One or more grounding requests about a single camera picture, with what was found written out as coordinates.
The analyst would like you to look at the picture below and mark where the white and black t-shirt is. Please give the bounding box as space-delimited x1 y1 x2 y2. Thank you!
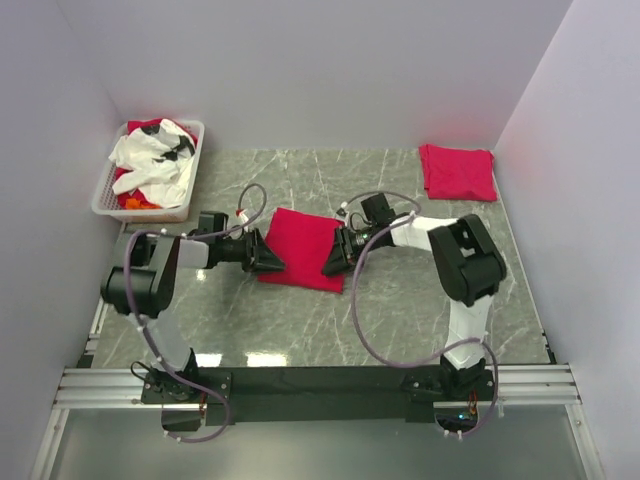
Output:
108 117 197 209

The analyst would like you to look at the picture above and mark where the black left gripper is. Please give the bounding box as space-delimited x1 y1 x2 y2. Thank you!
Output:
217 227 286 274

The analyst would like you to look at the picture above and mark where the folded red t-shirt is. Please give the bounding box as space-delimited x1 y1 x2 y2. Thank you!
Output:
418 144 498 202

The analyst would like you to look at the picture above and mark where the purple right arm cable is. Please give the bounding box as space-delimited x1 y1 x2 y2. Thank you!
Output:
340 190 501 440

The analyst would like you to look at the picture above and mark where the red t-shirt in basket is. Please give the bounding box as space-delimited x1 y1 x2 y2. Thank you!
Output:
115 118 194 209

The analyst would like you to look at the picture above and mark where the red t-shirt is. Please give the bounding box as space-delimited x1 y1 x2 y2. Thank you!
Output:
418 144 498 202
115 118 194 209
258 207 344 294

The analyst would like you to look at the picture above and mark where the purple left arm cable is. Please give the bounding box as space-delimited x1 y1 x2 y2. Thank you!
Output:
122 182 269 445

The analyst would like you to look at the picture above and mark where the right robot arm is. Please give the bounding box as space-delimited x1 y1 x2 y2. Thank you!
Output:
322 191 507 399

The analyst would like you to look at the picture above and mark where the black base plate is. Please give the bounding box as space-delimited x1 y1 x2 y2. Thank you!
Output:
141 364 496 426

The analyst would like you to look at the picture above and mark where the aluminium rail frame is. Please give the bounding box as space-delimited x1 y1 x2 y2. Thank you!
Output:
31 318 605 479

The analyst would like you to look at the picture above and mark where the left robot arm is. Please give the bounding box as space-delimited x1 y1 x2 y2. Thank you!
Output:
101 211 285 402

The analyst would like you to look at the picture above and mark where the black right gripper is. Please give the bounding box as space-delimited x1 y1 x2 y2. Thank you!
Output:
320 225 380 278

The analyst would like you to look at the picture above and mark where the orange t-shirt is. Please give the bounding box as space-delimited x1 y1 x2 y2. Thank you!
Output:
124 197 160 210

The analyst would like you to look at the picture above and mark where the white plastic laundry basket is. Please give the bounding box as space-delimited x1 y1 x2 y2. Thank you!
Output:
91 118 205 223

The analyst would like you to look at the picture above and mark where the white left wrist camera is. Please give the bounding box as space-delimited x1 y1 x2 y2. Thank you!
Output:
236 210 249 225

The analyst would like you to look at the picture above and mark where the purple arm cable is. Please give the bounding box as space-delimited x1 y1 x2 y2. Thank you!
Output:
340 190 501 440
122 182 269 445

